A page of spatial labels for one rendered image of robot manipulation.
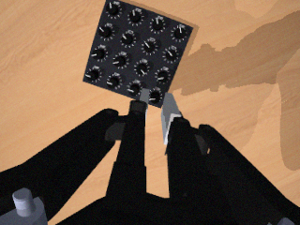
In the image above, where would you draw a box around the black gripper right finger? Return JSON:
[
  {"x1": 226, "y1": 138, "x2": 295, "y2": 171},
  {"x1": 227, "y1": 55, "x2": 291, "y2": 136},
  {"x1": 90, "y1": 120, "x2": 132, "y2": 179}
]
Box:
[{"x1": 160, "y1": 92, "x2": 300, "y2": 225}]

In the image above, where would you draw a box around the black knob box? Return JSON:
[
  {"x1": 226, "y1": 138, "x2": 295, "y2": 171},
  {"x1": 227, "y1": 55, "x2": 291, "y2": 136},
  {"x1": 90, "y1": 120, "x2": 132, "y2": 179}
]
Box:
[{"x1": 82, "y1": 0, "x2": 193, "y2": 109}]

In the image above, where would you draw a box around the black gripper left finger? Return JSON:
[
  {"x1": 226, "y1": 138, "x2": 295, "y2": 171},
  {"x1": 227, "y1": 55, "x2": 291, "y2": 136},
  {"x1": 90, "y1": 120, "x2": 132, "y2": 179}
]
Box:
[{"x1": 0, "y1": 88, "x2": 150, "y2": 225}]

